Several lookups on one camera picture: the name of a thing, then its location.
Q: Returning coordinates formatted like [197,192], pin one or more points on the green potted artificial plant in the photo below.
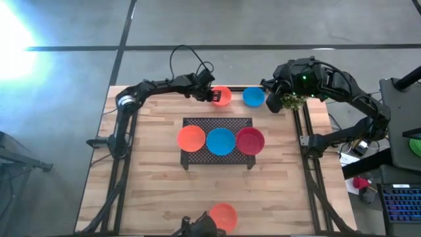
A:
[292,101]

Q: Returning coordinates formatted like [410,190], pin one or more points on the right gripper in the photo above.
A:
[289,77]

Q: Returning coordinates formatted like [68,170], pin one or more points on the black power adapter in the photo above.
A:
[361,147]

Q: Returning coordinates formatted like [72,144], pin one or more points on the dark grey side table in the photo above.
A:
[401,125]

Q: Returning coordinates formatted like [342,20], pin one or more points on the red plastic object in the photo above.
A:
[360,182]

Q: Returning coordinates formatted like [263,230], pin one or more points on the dark grey pouch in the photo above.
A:
[366,196]

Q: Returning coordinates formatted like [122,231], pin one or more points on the orange plastic mini bowl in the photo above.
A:
[227,214]
[191,138]
[225,98]

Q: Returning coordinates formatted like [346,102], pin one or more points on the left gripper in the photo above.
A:
[192,86]

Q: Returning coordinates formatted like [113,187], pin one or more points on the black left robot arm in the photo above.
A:
[158,86]

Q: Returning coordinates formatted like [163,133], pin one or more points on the green filament spool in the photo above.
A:
[416,147]

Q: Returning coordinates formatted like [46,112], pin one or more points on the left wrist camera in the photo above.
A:
[205,76]

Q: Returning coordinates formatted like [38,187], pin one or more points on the black aluminium frame rail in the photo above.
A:
[126,171]
[114,171]
[304,171]
[317,171]
[237,88]

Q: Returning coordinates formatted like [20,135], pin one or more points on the black mounting plate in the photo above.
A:
[95,142]

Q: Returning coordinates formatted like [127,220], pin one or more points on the black beam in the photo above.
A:
[368,163]

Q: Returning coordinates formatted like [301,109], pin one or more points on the white paper sheet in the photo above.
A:
[348,160]

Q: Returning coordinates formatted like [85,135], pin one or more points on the black pole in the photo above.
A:
[408,79]

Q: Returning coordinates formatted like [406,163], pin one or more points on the grey metal bracket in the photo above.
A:
[306,141]

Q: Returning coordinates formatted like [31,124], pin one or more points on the black diagonal frame brace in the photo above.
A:
[106,204]
[335,217]

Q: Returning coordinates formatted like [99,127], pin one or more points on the black clamp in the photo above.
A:
[263,82]

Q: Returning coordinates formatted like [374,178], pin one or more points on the dark grey stand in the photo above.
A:
[19,161]

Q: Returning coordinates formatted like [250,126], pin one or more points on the laptop with backlit keyboard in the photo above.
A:
[401,204]

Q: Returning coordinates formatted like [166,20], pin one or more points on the red plastic mini bowl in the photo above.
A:
[250,141]

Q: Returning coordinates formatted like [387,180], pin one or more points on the black perforated metal rack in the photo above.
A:
[197,158]

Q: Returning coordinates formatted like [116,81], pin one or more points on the blue plastic mini bowl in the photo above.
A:
[253,96]
[220,141]

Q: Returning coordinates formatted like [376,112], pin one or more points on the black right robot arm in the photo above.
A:
[355,130]

